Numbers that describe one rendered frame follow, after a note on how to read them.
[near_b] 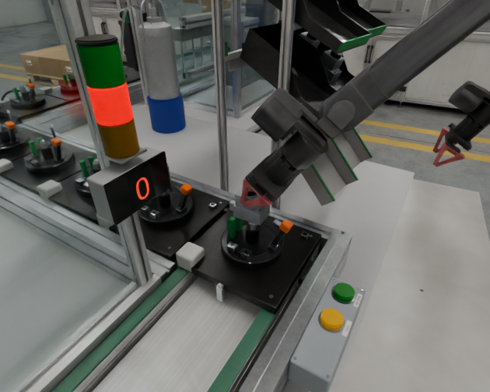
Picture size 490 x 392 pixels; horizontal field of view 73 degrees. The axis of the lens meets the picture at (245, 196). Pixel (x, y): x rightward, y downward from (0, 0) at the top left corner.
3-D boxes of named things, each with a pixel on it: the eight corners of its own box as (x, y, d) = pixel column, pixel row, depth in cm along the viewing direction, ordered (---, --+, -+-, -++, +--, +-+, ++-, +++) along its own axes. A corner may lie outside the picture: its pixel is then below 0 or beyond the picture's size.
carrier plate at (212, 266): (320, 240, 79) (322, 233, 78) (275, 315, 62) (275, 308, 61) (236, 208, 89) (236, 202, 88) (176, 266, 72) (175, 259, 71)
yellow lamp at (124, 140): (146, 148, 50) (141, 117, 48) (120, 162, 47) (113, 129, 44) (124, 141, 53) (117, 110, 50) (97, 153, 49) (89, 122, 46)
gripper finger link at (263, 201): (224, 197, 64) (250, 172, 58) (243, 180, 69) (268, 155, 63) (248, 222, 64) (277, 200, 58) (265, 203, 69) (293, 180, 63)
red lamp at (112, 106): (141, 117, 48) (134, 82, 45) (113, 128, 44) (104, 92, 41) (117, 110, 50) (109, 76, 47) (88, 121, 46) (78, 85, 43)
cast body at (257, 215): (270, 214, 70) (270, 186, 66) (260, 225, 67) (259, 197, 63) (236, 203, 74) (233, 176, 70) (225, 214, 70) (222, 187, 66)
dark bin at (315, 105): (352, 114, 82) (370, 90, 76) (325, 131, 74) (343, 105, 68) (271, 49, 89) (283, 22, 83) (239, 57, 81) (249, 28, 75)
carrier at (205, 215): (231, 207, 90) (229, 166, 83) (171, 263, 73) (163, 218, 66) (163, 183, 100) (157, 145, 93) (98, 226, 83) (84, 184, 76)
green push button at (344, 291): (355, 294, 66) (357, 287, 65) (349, 308, 63) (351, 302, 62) (336, 285, 68) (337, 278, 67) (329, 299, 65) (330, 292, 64)
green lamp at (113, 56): (134, 81, 45) (127, 41, 42) (103, 91, 41) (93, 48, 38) (109, 75, 47) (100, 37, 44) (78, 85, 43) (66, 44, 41)
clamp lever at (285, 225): (279, 244, 71) (294, 223, 66) (274, 250, 70) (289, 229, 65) (265, 234, 72) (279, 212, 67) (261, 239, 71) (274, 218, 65)
